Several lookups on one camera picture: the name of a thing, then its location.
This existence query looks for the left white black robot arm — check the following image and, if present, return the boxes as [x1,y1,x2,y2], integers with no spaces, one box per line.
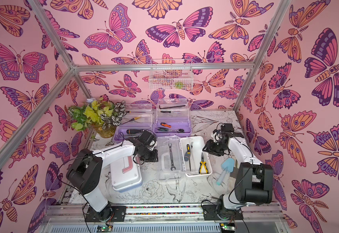
[66,130,158,214]

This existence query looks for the yellow handled pliers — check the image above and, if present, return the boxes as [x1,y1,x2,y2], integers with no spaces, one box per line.
[199,153,209,174]

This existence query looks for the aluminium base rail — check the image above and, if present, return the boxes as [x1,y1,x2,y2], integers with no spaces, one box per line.
[39,203,291,233]

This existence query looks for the middle purple toolbox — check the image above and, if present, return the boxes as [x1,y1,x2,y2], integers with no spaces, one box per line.
[154,98,192,137]

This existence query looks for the white clear-lid toolbox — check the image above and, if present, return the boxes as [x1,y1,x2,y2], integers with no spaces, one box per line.
[157,136,213,181]

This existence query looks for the white wire basket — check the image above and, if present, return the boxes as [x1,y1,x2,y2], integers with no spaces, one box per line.
[147,58,194,91]

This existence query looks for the potted green plant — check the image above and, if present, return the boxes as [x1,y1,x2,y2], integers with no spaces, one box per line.
[67,98,127,138]

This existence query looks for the silver wrench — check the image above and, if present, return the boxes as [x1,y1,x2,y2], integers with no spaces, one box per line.
[168,143,176,171]

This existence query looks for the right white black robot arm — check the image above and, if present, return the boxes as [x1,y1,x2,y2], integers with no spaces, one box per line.
[202,123,273,219]

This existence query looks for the purple toolbox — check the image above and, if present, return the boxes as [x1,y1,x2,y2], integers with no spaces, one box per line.
[113,103,154,142]
[154,98,192,137]

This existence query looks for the blue white toolbox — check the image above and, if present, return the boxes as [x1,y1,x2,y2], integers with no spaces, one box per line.
[110,156,142,192]

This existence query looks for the left purple toolbox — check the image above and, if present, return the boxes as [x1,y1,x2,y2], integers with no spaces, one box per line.
[113,103,154,142]

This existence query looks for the black yellow screwdriver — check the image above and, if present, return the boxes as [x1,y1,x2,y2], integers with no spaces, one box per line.
[184,144,191,171]

